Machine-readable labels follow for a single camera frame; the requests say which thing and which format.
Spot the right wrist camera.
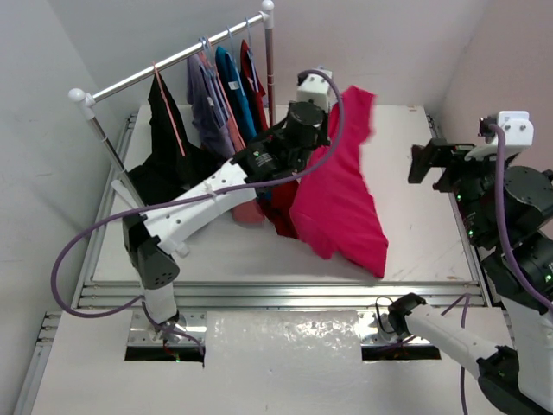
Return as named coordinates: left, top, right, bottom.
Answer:
left=465, top=111, right=534, bottom=161

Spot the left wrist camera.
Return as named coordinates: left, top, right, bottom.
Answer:
left=296, top=73, right=332, bottom=112

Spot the pink wire hanger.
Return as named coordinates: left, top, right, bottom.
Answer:
left=152, top=61, right=186, bottom=157

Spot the aluminium rail frame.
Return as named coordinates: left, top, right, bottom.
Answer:
left=16, top=105, right=511, bottom=414

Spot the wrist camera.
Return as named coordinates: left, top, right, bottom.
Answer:
left=296, top=73, right=332, bottom=112
left=465, top=111, right=534, bottom=161

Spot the blue hanger in teal shirt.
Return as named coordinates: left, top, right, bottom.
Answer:
left=226, top=26, right=245, bottom=96

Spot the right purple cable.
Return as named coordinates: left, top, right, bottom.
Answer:
left=440, top=124, right=553, bottom=415

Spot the silver clothes rack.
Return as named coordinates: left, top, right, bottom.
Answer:
left=67, top=1, right=276, bottom=207

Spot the teal t-shirt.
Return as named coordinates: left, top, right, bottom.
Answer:
left=215, top=47, right=268, bottom=144

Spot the magenta t-shirt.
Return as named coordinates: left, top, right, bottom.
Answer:
left=289, top=86, right=389, bottom=278

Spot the blue hanger in purple shirt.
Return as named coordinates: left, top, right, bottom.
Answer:
left=199, top=36, right=229, bottom=127

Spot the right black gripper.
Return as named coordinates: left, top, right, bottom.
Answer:
left=407, top=138, right=511, bottom=246

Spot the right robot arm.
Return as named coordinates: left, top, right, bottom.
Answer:
left=387, top=138, right=552, bottom=414

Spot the salmon pink t-shirt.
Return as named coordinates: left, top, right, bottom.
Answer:
left=213, top=64, right=264, bottom=225

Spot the purple t-shirt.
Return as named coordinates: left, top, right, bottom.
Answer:
left=187, top=54, right=235, bottom=160

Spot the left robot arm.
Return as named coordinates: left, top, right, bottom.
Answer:
left=122, top=101, right=329, bottom=329

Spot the dark red t-shirt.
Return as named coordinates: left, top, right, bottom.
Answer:
left=239, top=40, right=298, bottom=239

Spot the black t-shirt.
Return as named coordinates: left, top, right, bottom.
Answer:
left=130, top=76, right=225, bottom=205

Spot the blue hanger in red shirt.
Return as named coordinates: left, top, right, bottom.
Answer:
left=244, top=17, right=260, bottom=93

